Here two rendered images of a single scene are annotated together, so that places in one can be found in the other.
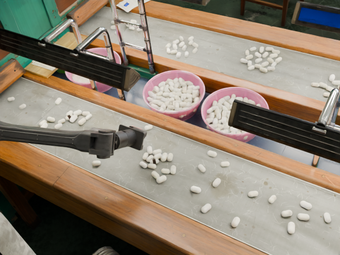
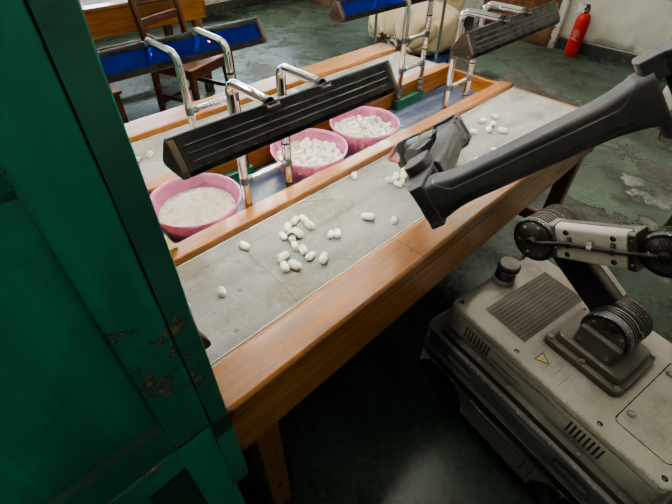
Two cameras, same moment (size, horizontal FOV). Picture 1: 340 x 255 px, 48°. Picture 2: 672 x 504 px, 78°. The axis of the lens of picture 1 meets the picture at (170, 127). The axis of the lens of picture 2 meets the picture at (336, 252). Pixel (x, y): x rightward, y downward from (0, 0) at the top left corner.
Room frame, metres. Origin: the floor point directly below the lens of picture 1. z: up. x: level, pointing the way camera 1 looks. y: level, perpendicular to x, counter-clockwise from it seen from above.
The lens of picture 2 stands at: (0.93, 1.22, 1.47)
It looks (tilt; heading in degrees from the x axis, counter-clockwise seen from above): 43 degrees down; 279
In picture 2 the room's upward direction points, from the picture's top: 1 degrees clockwise
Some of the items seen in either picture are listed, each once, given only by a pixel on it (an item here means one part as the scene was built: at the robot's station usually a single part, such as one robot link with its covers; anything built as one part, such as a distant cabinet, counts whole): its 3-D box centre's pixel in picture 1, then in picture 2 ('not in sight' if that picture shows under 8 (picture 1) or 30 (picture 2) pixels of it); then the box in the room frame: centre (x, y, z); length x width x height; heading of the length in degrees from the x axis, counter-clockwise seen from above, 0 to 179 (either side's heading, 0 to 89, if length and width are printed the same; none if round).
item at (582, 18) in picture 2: not in sight; (579, 29); (-0.80, -3.90, 0.25); 0.18 x 0.14 x 0.49; 53
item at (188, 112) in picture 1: (174, 98); (309, 158); (1.23, -0.04, 0.72); 0.27 x 0.27 x 0.10
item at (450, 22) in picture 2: not in sight; (423, 28); (0.83, -3.00, 0.40); 0.74 x 0.56 x 0.38; 54
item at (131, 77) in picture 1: (60, 54); (296, 108); (1.16, 0.34, 1.08); 0.62 x 0.08 x 0.07; 54
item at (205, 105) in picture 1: (234, 117); (364, 132); (1.06, -0.26, 0.72); 0.27 x 0.27 x 0.10
